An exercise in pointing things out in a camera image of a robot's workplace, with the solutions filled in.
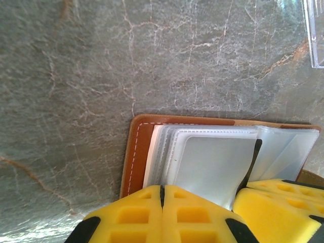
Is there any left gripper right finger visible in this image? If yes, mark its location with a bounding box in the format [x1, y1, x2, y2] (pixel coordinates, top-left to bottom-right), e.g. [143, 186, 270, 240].
[162, 184, 259, 243]

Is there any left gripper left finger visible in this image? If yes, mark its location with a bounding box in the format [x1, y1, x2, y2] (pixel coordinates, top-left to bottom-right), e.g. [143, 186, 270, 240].
[64, 185, 163, 243]

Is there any brown leather card holder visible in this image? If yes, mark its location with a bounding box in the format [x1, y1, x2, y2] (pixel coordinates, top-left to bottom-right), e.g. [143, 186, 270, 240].
[118, 113, 324, 200]

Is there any clear acrylic card organizer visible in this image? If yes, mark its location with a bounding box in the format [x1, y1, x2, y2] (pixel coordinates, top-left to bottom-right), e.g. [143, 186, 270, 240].
[302, 0, 324, 69]

